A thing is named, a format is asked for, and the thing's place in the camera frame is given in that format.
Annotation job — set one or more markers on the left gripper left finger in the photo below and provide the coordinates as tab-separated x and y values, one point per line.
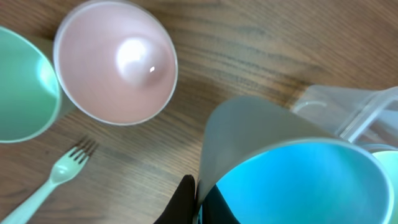
180	208

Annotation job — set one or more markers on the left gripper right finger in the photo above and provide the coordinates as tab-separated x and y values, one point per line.
215	210

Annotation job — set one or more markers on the blue cup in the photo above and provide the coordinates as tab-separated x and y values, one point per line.
272	166

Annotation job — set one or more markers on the teal bowl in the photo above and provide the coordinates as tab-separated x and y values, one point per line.
387	157

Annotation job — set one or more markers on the clear plastic container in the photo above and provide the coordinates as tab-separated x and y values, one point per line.
356	115

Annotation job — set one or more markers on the green plastic fork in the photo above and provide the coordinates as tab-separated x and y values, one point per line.
64	170

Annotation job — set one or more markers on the pink white cup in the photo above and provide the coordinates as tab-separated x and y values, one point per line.
115	61

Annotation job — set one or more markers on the green cup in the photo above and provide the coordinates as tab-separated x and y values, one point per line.
31	96

